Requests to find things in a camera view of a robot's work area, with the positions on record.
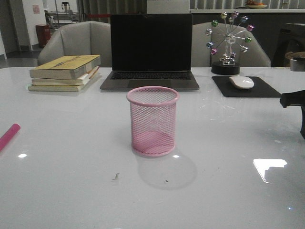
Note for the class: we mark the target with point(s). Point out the colourful ferris wheel ornament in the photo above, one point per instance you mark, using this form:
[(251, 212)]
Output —
[(226, 38)]

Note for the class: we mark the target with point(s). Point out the black mouse pad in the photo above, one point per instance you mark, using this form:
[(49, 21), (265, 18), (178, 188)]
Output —
[(257, 89)]

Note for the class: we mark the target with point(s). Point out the pink marker pen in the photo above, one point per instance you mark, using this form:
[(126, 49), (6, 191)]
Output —
[(8, 135)]

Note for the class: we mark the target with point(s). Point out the grey right armchair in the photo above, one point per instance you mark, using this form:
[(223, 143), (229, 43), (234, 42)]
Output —
[(254, 57)]

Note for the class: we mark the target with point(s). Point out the middle cream book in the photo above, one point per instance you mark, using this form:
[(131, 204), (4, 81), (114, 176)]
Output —
[(66, 82)]

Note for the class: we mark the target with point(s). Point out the grey armchair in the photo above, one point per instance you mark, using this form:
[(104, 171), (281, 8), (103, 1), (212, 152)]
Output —
[(83, 38), (254, 57)]

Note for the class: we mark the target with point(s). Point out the red barrier belt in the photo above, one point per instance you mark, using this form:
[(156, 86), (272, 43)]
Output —
[(98, 15)]

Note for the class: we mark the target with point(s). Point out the grey open laptop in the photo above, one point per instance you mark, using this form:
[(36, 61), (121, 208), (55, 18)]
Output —
[(151, 50)]

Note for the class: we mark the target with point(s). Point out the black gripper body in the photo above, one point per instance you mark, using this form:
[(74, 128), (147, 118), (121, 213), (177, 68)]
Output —
[(295, 99)]

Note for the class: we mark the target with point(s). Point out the white computer mouse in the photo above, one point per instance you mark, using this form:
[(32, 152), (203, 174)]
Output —
[(241, 82)]

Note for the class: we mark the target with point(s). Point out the bottom yellow-edged book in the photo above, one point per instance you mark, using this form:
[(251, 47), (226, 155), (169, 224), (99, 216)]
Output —
[(59, 88)]

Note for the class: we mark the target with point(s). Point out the red trash bin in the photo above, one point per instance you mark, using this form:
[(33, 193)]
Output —
[(43, 34)]

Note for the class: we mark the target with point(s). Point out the pink mesh pen holder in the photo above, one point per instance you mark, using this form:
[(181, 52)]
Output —
[(153, 119)]

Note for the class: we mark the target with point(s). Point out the yellow top book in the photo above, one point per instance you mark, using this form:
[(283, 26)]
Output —
[(66, 67)]

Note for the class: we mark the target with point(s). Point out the fruit bowl on counter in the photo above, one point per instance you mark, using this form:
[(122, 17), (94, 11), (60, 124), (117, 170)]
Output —
[(252, 4)]

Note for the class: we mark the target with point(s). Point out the grey left armchair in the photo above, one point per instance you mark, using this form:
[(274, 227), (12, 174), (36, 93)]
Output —
[(83, 38)]

